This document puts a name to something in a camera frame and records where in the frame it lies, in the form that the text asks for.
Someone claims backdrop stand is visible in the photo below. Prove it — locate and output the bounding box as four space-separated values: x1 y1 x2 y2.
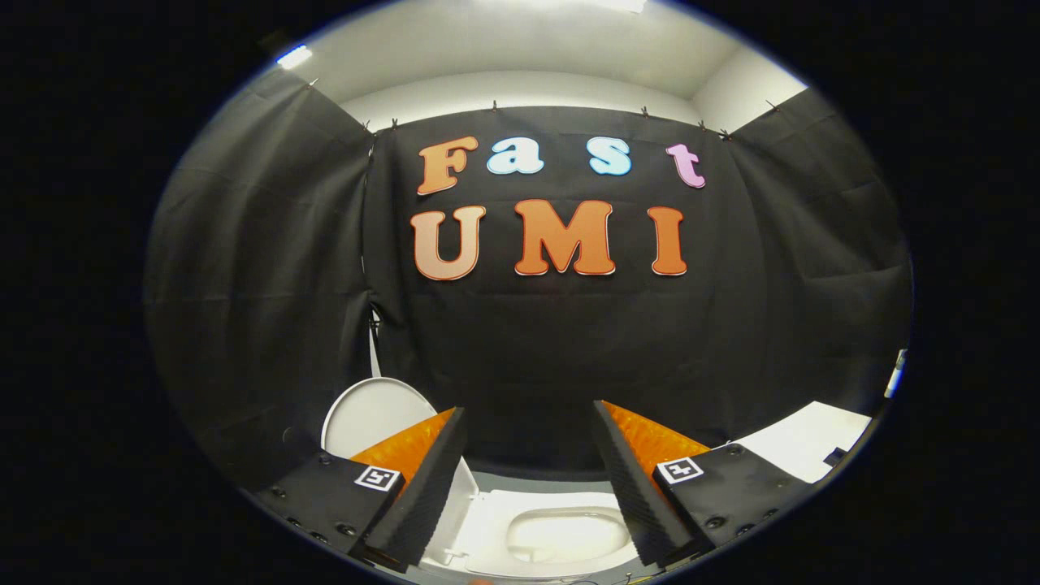
366 303 384 379

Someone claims white power strip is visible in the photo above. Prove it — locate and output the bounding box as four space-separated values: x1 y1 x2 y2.
883 349 908 400

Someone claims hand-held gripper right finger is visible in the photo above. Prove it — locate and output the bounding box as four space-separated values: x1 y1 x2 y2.
591 400 813 570

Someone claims white drawer cabinet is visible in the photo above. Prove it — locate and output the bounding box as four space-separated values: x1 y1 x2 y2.
730 400 873 485

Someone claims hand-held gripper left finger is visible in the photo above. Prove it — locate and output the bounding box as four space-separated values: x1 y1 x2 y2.
256 406 470 572

